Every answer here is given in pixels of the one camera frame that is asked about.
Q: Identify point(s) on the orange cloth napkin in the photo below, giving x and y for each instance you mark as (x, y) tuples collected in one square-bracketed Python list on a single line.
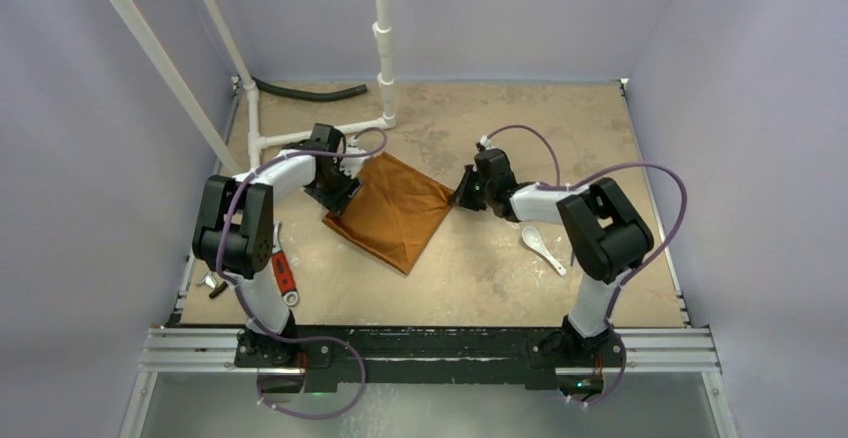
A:
[(395, 214)]

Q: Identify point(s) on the aluminium extrusion rail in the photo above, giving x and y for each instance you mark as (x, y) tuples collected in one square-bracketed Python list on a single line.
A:
[(213, 350)]

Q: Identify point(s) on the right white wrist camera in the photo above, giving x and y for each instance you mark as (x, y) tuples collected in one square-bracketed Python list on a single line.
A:
[(484, 143)]

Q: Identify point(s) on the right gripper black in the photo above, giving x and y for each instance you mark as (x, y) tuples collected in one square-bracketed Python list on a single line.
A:
[(469, 193)]

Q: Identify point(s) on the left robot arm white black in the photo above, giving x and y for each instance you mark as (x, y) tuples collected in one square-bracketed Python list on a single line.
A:
[(235, 231)]

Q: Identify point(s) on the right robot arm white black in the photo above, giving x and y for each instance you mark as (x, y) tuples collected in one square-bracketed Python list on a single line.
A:
[(608, 238)]

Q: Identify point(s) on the white ceramic spoon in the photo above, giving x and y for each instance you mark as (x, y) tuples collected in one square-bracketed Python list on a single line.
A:
[(532, 239)]

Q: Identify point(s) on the red handled adjustable wrench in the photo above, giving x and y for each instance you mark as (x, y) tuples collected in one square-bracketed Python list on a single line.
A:
[(283, 274)]

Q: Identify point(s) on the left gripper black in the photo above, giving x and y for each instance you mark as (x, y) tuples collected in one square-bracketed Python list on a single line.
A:
[(337, 202)]

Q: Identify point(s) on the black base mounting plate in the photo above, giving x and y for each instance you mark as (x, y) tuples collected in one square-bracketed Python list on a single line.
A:
[(538, 358)]

